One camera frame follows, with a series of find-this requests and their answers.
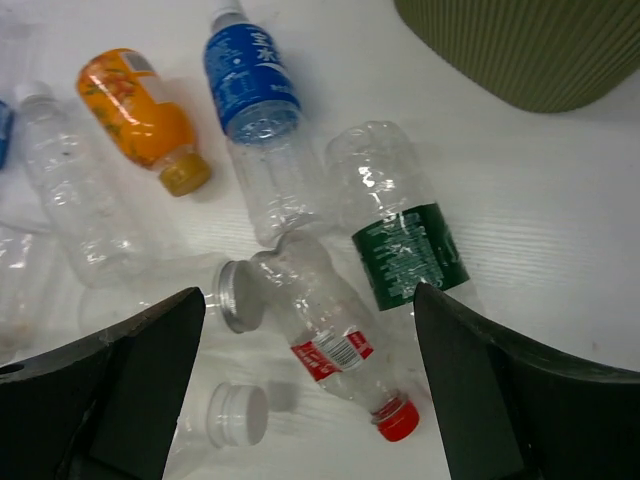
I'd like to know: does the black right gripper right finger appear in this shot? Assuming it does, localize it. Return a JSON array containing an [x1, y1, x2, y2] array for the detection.
[[413, 283, 639, 479]]

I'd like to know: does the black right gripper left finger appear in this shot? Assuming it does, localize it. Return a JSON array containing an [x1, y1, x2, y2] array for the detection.
[[1, 287, 205, 479]]

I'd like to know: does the large clear bottle white cap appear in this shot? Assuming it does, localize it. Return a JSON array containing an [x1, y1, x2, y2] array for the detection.
[[1, 226, 269, 479]]

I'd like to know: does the clear bottle silver cap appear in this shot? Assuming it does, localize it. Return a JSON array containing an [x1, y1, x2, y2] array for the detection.
[[77, 259, 264, 341]]

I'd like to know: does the red label clear bottle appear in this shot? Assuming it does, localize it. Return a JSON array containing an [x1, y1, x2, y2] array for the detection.
[[250, 230, 420, 442]]

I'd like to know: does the green label clear bottle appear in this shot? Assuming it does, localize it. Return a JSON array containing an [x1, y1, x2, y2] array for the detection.
[[325, 121, 483, 316]]

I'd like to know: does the orange juice bottle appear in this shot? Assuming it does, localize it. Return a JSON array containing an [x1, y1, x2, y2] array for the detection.
[[76, 48, 212, 197]]

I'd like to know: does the small blue label bottle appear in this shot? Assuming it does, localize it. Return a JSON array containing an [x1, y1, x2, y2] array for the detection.
[[0, 101, 14, 168]]

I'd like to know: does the blue label plastic bottle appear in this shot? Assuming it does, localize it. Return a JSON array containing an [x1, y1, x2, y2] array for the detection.
[[203, 1, 327, 247]]

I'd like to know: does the green mesh waste bin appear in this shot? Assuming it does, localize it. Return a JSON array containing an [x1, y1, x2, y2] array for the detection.
[[394, 1, 639, 113]]

